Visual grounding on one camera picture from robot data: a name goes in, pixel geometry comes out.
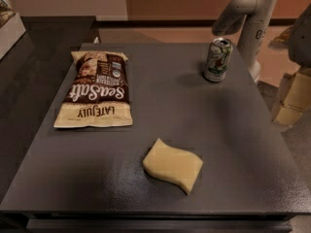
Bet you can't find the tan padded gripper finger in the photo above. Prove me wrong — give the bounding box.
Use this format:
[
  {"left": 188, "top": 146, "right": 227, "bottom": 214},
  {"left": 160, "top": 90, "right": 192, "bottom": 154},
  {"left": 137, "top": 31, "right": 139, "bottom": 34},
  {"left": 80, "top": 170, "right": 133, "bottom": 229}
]
[{"left": 271, "top": 67, "right": 311, "bottom": 127}]

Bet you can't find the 7up soda can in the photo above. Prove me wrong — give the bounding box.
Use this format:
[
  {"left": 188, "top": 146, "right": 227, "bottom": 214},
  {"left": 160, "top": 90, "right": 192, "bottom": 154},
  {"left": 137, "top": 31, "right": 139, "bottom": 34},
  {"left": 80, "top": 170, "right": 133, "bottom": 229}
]
[{"left": 204, "top": 37, "right": 232, "bottom": 83}]

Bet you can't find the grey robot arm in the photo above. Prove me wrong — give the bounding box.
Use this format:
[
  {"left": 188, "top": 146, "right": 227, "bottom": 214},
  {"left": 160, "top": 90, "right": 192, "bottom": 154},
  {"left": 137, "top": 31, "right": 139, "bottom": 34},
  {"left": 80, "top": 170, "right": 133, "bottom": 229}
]
[{"left": 212, "top": 0, "right": 311, "bottom": 129}]

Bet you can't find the brown sea salt chip bag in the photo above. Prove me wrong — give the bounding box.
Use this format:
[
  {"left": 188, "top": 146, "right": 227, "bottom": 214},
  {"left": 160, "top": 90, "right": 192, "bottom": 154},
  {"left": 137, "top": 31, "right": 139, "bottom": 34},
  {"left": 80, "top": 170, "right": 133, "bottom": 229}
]
[{"left": 54, "top": 50, "right": 133, "bottom": 128}]

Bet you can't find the yellow wavy sponge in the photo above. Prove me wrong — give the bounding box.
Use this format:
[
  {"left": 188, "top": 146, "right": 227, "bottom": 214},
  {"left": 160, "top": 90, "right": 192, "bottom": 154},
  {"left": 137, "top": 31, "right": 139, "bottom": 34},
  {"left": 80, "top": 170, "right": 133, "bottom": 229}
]
[{"left": 143, "top": 139, "right": 203, "bottom": 195}]

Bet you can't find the white box at left edge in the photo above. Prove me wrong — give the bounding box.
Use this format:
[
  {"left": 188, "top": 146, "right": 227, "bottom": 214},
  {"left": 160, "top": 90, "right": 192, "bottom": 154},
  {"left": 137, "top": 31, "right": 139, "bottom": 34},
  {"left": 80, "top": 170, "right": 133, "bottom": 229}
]
[{"left": 0, "top": 0, "right": 26, "bottom": 59}]

